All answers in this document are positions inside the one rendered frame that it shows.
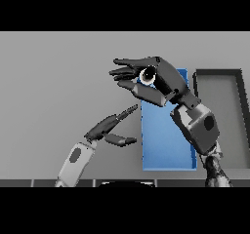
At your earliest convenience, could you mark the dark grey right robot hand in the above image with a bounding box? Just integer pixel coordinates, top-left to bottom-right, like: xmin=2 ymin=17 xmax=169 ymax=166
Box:
xmin=108 ymin=56 xmax=202 ymax=111

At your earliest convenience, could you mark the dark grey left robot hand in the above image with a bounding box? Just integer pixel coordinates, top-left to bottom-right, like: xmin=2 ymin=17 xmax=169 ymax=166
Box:
xmin=83 ymin=103 xmax=140 ymax=148

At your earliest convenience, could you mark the blue bin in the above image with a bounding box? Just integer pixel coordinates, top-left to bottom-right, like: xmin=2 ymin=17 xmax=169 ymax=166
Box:
xmin=140 ymin=67 xmax=198 ymax=172

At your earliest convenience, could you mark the dark grey bin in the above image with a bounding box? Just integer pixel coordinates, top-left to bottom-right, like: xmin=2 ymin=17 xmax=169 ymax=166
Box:
xmin=192 ymin=68 xmax=250 ymax=171

